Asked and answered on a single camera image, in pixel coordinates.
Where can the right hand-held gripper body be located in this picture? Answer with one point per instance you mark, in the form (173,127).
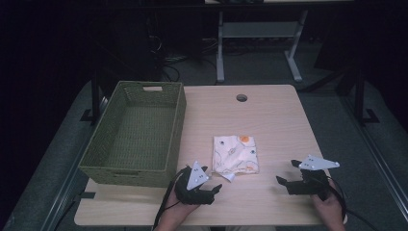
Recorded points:
(309,186)

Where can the black metal stand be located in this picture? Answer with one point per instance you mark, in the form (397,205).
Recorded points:
(360,96)
(95,96)

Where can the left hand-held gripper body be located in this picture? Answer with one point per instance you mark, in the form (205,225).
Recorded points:
(196,178)

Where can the person's right hand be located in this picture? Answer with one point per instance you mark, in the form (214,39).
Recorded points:
(332,213)

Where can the white printed cloth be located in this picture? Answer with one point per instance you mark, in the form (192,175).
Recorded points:
(235,155)

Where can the white metal desk frame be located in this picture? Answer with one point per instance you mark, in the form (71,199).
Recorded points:
(256,29)

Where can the green woven basket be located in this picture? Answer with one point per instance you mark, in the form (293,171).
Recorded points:
(141,134)

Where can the black tape strip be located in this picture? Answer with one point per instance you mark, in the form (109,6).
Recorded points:
(87,195)

